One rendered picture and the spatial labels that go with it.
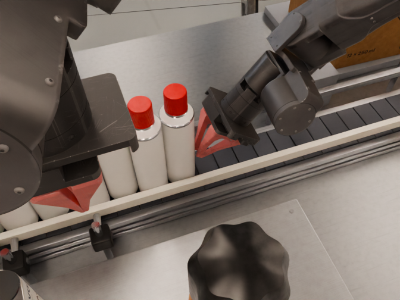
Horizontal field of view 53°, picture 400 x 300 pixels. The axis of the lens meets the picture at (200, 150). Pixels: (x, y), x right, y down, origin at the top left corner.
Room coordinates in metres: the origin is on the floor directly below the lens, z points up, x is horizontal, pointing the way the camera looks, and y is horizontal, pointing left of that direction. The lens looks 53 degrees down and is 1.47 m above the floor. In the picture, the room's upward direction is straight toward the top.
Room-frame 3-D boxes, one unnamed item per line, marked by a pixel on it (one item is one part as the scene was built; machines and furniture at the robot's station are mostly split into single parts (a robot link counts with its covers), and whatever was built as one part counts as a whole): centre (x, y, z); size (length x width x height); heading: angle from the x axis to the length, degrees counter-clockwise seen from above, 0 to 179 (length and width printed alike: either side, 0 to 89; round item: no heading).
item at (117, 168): (0.36, 0.13, 0.98); 0.05 x 0.05 x 0.20
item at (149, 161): (0.37, 0.08, 0.98); 0.05 x 0.05 x 0.20
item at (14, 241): (0.23, 0.27, 0.89); 0.06 x 0.03 x 0.12; 19
